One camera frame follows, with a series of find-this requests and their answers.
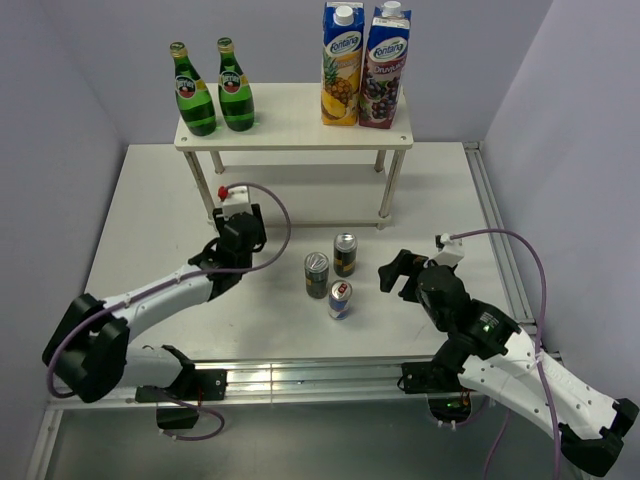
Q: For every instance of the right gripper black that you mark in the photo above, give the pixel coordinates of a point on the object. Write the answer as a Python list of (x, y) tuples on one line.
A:
[(401, 264)]

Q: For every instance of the dark energy can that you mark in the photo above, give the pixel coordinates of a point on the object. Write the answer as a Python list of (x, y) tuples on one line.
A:
[(344, 254), (316, 271)]

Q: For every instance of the green perrier bottle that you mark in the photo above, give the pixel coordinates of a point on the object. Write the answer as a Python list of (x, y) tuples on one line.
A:
[(193, 98), (234, 91)]

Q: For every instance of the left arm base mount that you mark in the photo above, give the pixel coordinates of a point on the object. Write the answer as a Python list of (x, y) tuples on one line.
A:
[(181, 405)]

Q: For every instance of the pineapple juice carton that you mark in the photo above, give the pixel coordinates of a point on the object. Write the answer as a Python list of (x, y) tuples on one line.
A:
[(343, 31)]

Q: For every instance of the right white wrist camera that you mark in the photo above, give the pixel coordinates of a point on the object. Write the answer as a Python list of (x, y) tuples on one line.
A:
[(450, 252)]

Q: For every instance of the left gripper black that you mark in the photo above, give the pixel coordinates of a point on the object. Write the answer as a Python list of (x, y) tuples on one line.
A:
[(260, 234)]

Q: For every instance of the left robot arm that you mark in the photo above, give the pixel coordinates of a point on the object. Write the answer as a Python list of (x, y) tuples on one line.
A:
[(87, 354)]

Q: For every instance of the green Perrier bottle front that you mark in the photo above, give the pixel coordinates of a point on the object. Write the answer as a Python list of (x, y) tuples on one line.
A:
[(193, 98)]

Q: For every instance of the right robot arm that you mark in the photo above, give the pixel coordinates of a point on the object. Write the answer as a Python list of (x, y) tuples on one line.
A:
[(487, 351)]

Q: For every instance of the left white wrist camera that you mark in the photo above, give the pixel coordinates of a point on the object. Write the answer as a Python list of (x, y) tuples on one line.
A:
[(234, 200)]

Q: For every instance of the Red Bull can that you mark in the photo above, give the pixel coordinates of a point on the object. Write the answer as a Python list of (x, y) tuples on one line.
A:
[(340, 294)]

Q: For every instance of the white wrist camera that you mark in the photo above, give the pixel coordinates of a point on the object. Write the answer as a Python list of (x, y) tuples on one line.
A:
[(450, 252), (234, 200)]

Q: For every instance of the aluminium front rail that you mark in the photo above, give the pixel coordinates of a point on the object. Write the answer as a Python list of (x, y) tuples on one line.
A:
[(255, 382)]

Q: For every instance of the white two-tier shelf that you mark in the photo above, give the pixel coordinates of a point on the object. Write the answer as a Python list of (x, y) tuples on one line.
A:
[(324, 175)]

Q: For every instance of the aluminium side rail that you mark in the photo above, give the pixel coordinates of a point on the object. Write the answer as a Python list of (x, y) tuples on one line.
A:
[(517, 300)]

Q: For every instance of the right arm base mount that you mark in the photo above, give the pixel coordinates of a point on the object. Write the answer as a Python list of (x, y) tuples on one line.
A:
[(448, 402)]

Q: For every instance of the grape juice carton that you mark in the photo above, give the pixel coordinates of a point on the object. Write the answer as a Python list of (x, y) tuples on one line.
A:
[(383, 65)]

